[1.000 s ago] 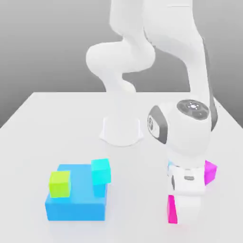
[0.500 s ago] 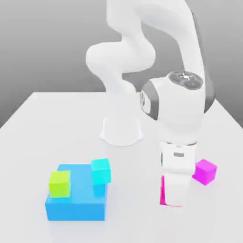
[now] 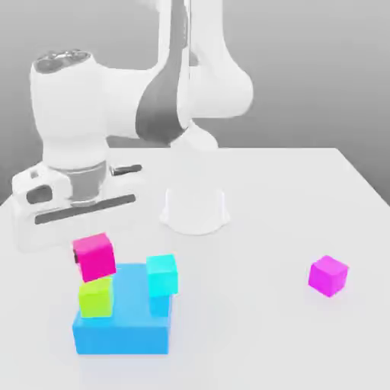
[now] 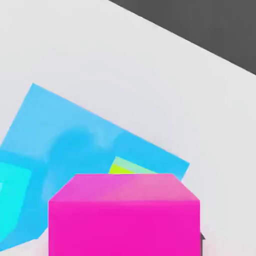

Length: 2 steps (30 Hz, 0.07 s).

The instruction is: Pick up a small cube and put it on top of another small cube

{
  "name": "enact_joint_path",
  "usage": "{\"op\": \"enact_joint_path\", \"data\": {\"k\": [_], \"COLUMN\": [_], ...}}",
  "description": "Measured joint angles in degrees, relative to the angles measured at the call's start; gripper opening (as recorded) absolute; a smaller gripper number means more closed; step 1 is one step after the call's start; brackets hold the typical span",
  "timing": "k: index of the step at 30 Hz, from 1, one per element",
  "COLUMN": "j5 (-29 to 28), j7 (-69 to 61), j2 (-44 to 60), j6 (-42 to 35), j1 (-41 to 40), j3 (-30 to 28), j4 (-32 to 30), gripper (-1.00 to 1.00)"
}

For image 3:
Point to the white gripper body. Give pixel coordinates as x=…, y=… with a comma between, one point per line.
x=61, y=231

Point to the small pink cube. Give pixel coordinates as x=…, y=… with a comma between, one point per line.
x=96, y=259

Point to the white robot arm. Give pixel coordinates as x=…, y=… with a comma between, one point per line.
x=76, y=100

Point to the small lime green cube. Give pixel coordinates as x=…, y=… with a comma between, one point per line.
x=96, y=300

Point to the small cyan cube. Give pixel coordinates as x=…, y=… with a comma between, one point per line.
x=162, y=275

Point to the small blue cube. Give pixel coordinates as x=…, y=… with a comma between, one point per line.
x=160, y=305

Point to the small magenta cube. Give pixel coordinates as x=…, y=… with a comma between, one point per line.
x=327, y=277

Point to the large blue box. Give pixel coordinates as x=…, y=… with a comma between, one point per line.
x=128, y=335

